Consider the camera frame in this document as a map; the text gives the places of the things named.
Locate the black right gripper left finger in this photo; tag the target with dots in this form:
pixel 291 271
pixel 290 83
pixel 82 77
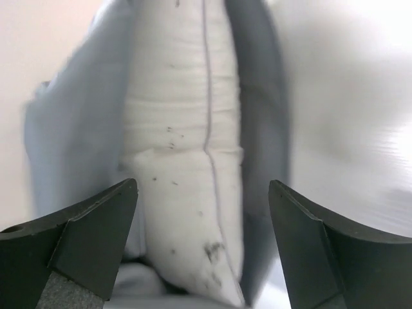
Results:
pixel 69 258

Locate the white pillow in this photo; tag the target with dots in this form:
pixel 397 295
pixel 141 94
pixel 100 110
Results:
pixel 181 141

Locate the grey pillowcase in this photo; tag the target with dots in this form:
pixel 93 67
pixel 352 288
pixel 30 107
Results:
pixel 74 139

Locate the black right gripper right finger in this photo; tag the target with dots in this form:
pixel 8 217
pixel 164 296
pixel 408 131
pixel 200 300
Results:
pixel 330 261

